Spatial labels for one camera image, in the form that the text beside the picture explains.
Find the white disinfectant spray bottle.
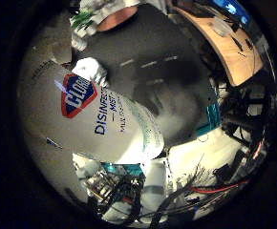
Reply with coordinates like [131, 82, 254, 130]
[16, 56, 165, 205]

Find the teal table edge label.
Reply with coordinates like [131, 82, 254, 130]
[195, 102, 223, 136]

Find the bushy plant in white pot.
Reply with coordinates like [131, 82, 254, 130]
[71, 10, 96, 31]

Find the light wooden desk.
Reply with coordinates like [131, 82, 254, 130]
[176, 6, 265, 88]

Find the computer monitor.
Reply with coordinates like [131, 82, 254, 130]
[210, 0, 251, 27]

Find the red cable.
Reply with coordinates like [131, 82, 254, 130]
[188, 178, 251, 195]

